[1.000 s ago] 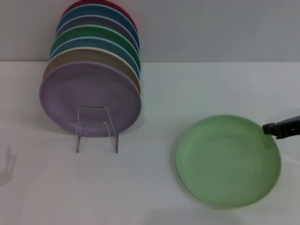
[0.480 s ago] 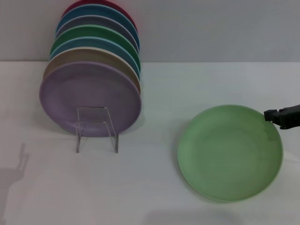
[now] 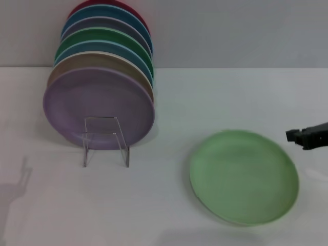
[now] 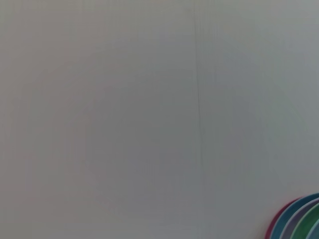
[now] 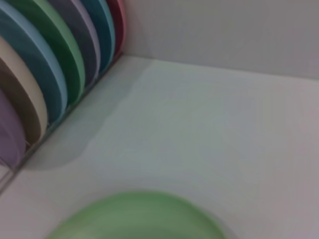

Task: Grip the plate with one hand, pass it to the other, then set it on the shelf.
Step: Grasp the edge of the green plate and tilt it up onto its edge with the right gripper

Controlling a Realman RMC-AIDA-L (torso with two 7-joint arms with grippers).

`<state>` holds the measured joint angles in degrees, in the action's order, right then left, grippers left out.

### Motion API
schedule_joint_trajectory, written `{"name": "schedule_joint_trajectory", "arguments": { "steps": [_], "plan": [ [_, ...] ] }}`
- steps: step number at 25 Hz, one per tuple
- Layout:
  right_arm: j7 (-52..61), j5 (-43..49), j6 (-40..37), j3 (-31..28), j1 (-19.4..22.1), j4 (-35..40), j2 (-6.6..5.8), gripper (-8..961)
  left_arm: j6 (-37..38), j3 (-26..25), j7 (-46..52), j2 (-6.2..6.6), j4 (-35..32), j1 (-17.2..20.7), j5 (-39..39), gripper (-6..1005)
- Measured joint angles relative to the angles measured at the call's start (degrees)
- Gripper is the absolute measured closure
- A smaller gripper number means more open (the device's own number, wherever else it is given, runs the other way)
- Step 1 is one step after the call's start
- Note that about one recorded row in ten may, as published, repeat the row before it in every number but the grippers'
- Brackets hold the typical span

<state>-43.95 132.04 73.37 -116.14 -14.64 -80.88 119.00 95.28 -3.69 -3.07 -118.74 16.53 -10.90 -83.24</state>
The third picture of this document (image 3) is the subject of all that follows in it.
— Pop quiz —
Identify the red plate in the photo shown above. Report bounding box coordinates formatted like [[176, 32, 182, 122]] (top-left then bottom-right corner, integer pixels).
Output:
[[67, 0, 151, 34]]

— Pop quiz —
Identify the dark green plate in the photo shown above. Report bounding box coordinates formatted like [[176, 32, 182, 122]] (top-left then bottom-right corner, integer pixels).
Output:
[[54, 27, 154, 77]]

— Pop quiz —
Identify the light green plate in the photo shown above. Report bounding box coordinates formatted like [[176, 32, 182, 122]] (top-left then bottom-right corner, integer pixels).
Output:
[[189, 129, 300, 227]]

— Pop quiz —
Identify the teal blue plate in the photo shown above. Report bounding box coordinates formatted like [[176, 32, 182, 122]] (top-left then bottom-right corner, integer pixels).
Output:
[[60, 4, 153, 56]]

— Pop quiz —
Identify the grey lavender plate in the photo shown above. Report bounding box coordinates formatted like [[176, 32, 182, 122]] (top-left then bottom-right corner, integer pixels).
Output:
[[60, 16, 153, 56]]

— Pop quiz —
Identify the tan plate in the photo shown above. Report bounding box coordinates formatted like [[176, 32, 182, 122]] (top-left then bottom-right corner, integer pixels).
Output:
[[47, 50, 155, 108]]

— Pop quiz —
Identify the light blue plate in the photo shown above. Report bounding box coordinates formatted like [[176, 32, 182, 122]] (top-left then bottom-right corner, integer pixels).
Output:
[[53, 39, 154, 87]]

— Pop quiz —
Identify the clear wire plate rack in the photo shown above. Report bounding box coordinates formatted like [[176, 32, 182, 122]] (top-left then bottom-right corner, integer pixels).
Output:
[[82, 116, 130, 169]]

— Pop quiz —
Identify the purple plate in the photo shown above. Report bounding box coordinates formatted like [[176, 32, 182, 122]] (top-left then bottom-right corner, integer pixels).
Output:
[[43, 67, 156, 151]]

